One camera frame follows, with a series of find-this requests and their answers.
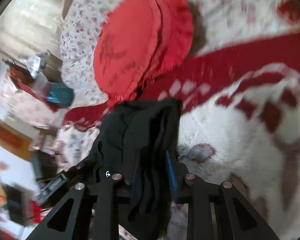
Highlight black pants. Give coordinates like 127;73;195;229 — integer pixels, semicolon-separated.
86;99;181;239

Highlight black bag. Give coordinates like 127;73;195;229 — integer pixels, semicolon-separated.
4;184;33;226

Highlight floral plush blanket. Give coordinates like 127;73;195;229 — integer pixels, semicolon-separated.
47;0;300;240

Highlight wooden furniture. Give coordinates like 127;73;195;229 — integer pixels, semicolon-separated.
0;120;32;161

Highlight dark red bag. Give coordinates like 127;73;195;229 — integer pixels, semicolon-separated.
8;66;60;112

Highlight red heart cushion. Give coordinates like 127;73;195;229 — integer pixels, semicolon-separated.
93;0;194;106

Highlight cream curtain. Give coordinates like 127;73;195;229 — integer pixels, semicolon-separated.
0;0;72;60

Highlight small-flower quilt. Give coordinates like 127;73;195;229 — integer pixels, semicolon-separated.
61;0;300;105

